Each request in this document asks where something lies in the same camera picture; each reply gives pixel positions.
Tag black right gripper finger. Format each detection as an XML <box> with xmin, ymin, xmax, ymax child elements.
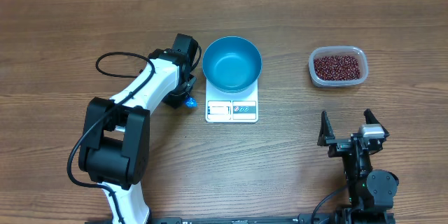
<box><xmin>363</xmin><ymin>108</ymin><xmax>389</xmax><ymax>137</ymax></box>
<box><xmin>317</xmin><ymin>111</ymin><xmax>335</xmax><ymax>146</ymax></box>

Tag blue measuring scoop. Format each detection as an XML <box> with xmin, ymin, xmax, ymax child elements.
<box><xmin>184</xmin><ymin>96</ymin><xmax>197</xmax><ymax>108</ymax></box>

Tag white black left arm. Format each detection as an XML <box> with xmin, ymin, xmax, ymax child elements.
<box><xmin>66</xmin><ymin>34</ymin><xmax>202</xmax><ymax>223</ymax></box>

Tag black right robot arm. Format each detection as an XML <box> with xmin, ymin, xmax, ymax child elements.
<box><xmin>311</xmin><ymin>109</ymin><xmax>399</xmax><ymax>224</ymax></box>

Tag white kitchen scale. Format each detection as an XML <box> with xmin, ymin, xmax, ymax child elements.
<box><xmin>205</xmin><ymin>80</ymin><xmax>259</xmax><ymax>123</ymax></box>

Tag blue bowl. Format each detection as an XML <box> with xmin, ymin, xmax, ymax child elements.
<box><xmin>202</xmin><ymin>36</ymin><xmax>263</xmax><ymax>93</ymax></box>

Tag red beans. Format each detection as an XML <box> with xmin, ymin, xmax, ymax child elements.
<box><xmin>313</xmin><ymin>55</ymin><xmax>361</xmax><ymax>81</ymax></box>

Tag clear plastic container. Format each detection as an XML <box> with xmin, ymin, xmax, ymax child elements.
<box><xmin>309</xmin><ymin>45</ymin><xmax>369</xmax><ymax>88</ymax></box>

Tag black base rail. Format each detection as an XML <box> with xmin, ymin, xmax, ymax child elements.
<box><xmin>85</xmin><ymin>212</ymin><xmax>396</xmax><ymax>224</ymax></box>

